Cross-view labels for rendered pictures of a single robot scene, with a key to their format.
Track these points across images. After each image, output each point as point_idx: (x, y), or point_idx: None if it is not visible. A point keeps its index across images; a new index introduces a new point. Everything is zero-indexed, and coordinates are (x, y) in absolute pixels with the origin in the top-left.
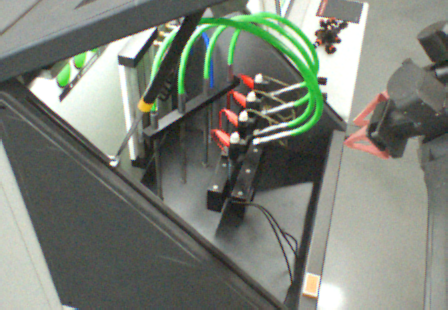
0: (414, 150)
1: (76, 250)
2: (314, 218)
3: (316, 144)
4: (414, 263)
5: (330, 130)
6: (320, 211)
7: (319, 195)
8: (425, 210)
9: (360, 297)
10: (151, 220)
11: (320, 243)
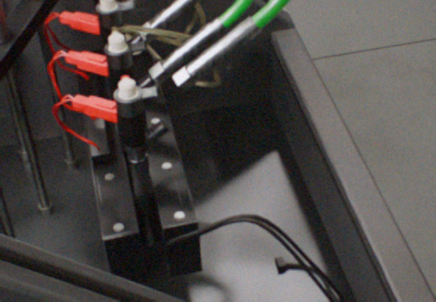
0: (335, 74)
1: None
2: (347, 200)
3: (245, 78)
4: (435, 250)
5: (266, 37)
6: (350, 182)
7: (327, 155)
8: (404, 159)
9: None
10: None
11: (392, 241)
